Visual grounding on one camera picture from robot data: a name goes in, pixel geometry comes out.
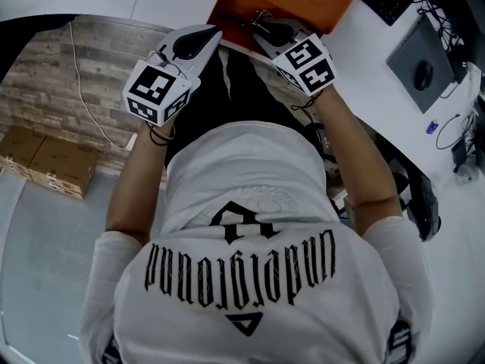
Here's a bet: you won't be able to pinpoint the person's right forearm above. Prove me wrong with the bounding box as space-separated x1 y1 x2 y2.
312 87 403 239

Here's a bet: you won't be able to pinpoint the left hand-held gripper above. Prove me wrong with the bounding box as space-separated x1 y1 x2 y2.
121 24 224 127

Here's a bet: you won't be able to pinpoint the black wrist cord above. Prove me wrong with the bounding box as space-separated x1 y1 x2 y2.
290 95 324 128

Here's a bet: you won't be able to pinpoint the black office chair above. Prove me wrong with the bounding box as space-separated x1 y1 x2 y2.
390 157 443 243
0 13 77 86

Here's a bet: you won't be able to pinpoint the black computer mouse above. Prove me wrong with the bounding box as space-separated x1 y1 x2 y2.
413 60 434 92

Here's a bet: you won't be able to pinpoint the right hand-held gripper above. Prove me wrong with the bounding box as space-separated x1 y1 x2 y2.
252 17 339 98

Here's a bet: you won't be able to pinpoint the striped shoulder strap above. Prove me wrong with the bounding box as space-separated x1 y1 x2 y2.
387 318 415 364
101 338 123 364

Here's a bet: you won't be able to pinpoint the grey mouse pad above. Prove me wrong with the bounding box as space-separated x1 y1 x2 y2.
386 14 456 115

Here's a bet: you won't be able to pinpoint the stack of cardboard boxes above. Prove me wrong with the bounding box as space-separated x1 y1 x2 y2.
0 124 101 202

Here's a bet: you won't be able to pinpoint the person in white shirt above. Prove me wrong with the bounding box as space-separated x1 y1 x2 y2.
77 121 435 364

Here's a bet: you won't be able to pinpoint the black shorts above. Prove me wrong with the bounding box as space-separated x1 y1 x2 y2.
164 45 324 171

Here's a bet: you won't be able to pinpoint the black looped cable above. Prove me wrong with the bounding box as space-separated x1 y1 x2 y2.
435 112 475 152

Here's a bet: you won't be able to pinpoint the black wrist band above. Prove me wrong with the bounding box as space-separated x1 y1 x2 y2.
146 121 177 148

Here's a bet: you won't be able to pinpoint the person's left forearm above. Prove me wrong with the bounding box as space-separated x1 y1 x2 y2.
105 121 177 246

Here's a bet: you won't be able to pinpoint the white floor cable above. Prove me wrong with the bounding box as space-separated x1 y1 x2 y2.
68 20 132 152

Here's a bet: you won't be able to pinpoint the small metal clip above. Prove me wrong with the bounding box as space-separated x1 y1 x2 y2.
249 9 275 28

